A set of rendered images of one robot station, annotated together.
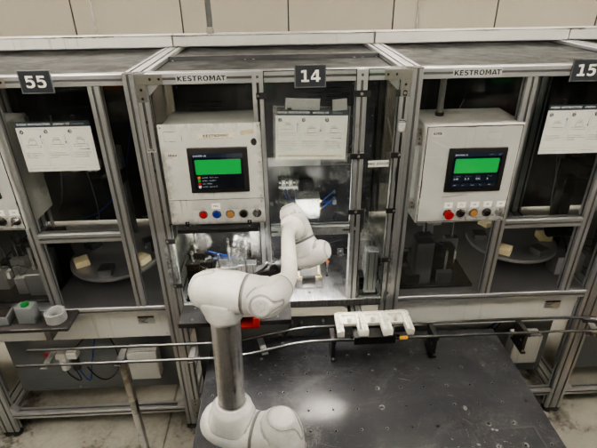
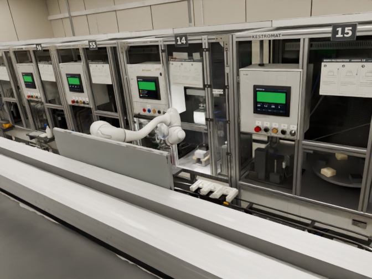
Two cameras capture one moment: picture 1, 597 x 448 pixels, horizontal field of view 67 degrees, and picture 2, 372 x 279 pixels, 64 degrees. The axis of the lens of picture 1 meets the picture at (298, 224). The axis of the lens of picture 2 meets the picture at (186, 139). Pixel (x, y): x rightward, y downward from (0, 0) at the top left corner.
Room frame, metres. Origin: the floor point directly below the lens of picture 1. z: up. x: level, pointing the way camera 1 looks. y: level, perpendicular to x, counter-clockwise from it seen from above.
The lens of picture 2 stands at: (-0.01, -1.54, 2.12)
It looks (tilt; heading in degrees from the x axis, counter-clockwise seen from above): 21 degrees down; 40
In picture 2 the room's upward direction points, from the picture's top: 5 degrees counter-clockwise
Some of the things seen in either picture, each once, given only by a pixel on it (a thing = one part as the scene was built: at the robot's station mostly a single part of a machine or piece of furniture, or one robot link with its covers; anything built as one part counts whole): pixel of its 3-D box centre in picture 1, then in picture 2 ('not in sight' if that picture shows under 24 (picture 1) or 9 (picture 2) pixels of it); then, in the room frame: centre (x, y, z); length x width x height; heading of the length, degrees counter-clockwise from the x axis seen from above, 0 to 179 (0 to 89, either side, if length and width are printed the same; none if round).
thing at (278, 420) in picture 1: (280, 435); not in sight; (1.12, 0.08, 0.85); 0.18 x 0.16 x 0.22; 74
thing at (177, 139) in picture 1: (217, 166); (155, 88); (1.93, 0.36, 1.60); 0.42 x 0.29 x 0.46; 92
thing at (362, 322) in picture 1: (372, 327); (213, 192); (1.71, -0.36, 0.84); 0.36 x 0.14 x 0.10; 92
